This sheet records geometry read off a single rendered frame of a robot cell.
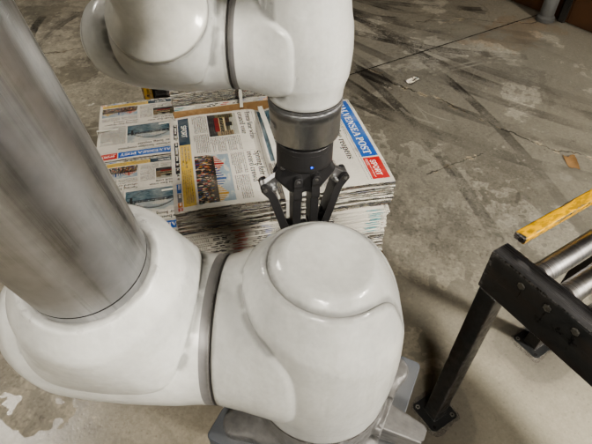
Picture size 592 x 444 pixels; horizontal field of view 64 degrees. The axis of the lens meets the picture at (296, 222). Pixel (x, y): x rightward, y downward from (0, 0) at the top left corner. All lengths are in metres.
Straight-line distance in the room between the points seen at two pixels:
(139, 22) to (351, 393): 0.38
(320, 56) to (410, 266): 1.67
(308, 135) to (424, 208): 1.84
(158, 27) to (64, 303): 0.26
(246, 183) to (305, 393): 0.45
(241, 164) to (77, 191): 0.57
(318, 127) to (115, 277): 0.30
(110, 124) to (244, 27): 1.42
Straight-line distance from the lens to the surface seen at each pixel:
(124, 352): 0.41
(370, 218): 0.86
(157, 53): 0.50
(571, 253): 1.20
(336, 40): 0.52
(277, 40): 0.51
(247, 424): 0.61
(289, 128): 0.57
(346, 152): 0.87
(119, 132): 1.85
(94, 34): 0.56
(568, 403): 1.96
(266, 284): 0.40
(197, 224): 0.79
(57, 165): 0.28
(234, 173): 0.83
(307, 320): 0.39
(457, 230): 2.32
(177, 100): 1.35
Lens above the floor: 1.58
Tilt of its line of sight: 45 degrees down
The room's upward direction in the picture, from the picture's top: straight up
